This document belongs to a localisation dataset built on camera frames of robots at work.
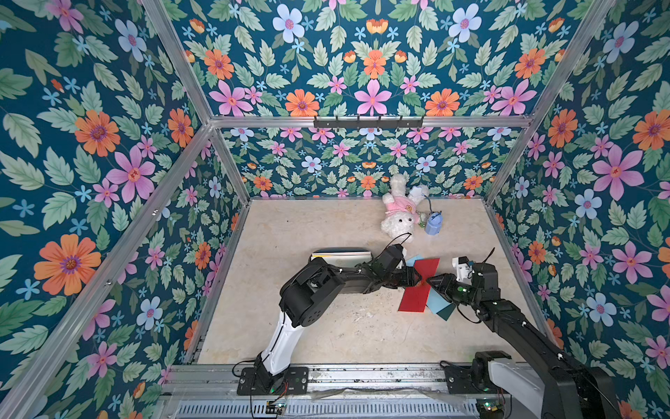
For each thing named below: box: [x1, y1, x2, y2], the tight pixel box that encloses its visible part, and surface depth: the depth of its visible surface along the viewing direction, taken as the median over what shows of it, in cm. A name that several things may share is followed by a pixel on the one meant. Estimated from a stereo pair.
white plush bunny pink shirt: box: [381, 172, 431, 244], surface depth 107 cm
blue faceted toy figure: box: [424, 211, 444, 236], surface depth 106 cm
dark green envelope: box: [436, 302, 457, 322], surface depth 88 cm
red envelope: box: [397, 258, 440, 313], surface depth 90 cm
